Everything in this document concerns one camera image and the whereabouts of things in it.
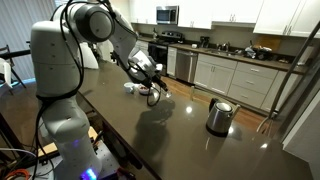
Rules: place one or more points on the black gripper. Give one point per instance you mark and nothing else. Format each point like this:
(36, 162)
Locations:
(150, 80)

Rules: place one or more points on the clear glass cup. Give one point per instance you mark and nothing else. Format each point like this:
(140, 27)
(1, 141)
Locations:
(168, 94)

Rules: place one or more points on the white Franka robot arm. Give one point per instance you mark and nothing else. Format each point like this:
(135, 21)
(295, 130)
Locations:
(55, 66)

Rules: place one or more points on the white ceramic bowl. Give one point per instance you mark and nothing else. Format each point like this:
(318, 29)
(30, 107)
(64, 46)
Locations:
(143, 91)

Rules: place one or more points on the small white counter cup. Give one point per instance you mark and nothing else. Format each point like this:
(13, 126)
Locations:
(194, 46)

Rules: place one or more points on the brown food pieces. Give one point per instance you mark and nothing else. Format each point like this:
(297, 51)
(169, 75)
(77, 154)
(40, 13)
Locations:
(143, 88)

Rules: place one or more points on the small white mug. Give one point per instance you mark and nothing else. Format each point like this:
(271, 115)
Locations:
(129, 88)

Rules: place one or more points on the black kitchen stove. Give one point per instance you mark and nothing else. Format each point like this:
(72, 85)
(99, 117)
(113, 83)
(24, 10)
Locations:
(160, 53)

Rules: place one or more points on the stainless steel dishwasher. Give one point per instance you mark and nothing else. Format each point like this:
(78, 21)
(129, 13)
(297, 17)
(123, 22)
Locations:
(186, 66)

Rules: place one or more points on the dark glass bottle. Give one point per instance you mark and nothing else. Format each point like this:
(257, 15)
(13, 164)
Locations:
(154, 33)

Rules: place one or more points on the black coffee maker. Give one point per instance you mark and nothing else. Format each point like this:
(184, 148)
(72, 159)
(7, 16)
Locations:
(204, 42)

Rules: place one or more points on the stainless steel electric kettle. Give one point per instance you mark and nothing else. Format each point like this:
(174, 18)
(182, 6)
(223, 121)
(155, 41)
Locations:
(218, 118)

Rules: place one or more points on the stainless steel microwave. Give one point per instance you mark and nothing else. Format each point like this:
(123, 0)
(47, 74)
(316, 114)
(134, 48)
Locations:
(166, 15)

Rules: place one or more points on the metal sink faucet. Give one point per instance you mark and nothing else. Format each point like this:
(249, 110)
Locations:
(226, 46)

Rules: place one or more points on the white draped object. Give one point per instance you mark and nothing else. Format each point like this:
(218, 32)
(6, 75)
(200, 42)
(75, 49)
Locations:
(89, 56)

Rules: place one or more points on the white upper kitchen cabinets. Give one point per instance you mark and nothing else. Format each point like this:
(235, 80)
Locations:
(200, 13)

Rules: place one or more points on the white kitchen cabinets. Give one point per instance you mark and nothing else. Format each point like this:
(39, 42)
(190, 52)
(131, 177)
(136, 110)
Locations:
(253, 81)
(200, 13)

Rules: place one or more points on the white lower kitchen cabinets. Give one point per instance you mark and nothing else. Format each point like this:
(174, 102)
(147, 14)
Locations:
(253, 81)

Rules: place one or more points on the pile of dishes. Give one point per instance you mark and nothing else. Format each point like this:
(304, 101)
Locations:
(258, 52)

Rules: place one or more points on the brown wooden cutting board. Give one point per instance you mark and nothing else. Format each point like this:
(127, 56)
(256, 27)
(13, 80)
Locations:
(268, 43)

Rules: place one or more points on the stainless steel refrigerator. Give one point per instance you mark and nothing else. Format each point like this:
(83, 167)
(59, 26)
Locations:
(300, 100)

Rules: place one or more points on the black tripod stand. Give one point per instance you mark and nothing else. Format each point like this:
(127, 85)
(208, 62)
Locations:
(16, 53)

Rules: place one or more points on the white plastic seat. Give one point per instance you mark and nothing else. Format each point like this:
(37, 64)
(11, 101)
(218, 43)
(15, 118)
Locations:
(5, 73)

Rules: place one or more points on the grey vertical blinds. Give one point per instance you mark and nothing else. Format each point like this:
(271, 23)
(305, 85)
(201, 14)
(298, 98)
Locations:
(20, 16)

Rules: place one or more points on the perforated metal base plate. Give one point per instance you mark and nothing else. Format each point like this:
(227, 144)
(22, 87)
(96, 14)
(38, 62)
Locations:
(106, 160)

